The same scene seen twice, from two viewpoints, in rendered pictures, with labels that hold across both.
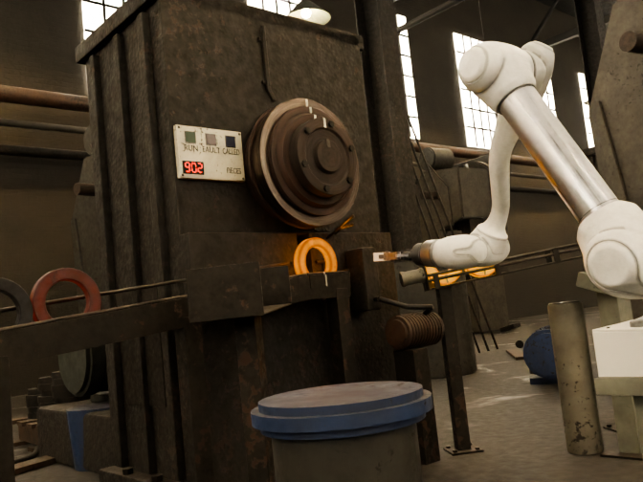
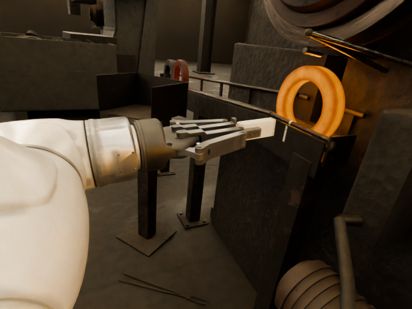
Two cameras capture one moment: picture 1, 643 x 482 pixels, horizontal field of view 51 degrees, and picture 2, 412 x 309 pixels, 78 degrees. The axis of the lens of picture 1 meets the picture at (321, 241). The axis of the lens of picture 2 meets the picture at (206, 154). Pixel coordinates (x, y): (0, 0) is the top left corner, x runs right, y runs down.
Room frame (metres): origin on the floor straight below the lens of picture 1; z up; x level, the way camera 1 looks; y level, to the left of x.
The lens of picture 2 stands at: (2.35, -0.63, 0.87)
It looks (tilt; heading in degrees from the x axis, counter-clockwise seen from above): 24 degrees down; 105
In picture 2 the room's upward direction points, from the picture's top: 6 degrees clockwise
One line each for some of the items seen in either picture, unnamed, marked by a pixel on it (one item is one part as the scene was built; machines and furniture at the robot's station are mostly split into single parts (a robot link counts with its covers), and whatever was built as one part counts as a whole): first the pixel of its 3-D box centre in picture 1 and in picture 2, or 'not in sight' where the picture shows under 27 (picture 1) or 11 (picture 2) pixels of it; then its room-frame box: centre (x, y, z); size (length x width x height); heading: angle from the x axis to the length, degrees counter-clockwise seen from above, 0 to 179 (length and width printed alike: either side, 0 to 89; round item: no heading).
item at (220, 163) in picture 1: (210, 154); not in sight; (2.25, 0.35, 1.15); 0.26 x 0.02 x 0.18; 132
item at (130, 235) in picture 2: (251, 399); (143, 165); (1.85, 0.23, 0.36); 0.26 x 0.20 x 0.72; 167
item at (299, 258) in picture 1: (316, 263); (306, 106); (2.40, 0.03, 0.75); 0.18 x 0.03 x 0.18; 132
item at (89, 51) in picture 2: not in sight; (60, 73); (0.05, 1.61, 0.39); 1.03 x 0.83 x 0.79; 46
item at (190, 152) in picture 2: not in sight; (186, 150); (2.23, -0.32, 0.73); 0.05 x 0.05 x 0.02; 40
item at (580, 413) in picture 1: (574, 375); not in sight; (2.40, -0.84, 0.26); 0.12 x 0.12 x 0.52
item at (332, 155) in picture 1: (324, 157); not in sight; (2.32, -0.04, 1.11); 0.28 x 0.06 x 0.28; 132
